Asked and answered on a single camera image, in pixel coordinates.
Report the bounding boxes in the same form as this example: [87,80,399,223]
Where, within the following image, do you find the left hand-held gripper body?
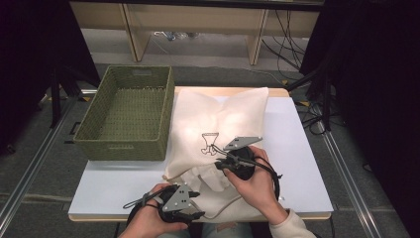
[157,183,195,225]

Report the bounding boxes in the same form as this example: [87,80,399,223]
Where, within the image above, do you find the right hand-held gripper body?
[223,136,263,181]

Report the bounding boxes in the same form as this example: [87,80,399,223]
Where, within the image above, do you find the cream laundry bag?
[162,86,270,223]

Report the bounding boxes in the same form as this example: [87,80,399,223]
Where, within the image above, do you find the green woven basket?
[72,64,175,162]

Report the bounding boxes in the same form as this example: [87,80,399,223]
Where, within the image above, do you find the person's right hand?
[223,146,288,226]

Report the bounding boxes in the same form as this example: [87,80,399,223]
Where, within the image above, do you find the person's left hand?
[118,183,189,238]

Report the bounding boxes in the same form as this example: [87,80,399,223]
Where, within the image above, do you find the person's right leg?
[201,221,254,238]

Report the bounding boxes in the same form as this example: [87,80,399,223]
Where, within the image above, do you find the black metal stand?
[49,70,82,129]
[286,67,333,132]

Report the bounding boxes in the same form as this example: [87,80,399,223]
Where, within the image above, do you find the wooden shelf unit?
[68,1,321,66]

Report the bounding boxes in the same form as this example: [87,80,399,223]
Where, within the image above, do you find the black curtain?
[299,0,420,238]
[0,0,101,157]

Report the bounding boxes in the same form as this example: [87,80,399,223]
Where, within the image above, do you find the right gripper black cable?
[251,157,283,201]

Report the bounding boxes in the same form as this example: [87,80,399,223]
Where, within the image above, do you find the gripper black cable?
[251,157,283,201]
[122,190,163,211]

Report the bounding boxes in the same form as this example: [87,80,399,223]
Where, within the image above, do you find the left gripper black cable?
[122,190,163,211]

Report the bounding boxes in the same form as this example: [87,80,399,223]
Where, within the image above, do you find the black floor cables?
[295,97,336,137]

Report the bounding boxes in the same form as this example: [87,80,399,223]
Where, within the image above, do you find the aluminium floor rail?
[316,121,384,238]
[0,98,77,229]

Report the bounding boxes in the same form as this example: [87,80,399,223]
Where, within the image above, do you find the hanging black cables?
[262,9,306,72]

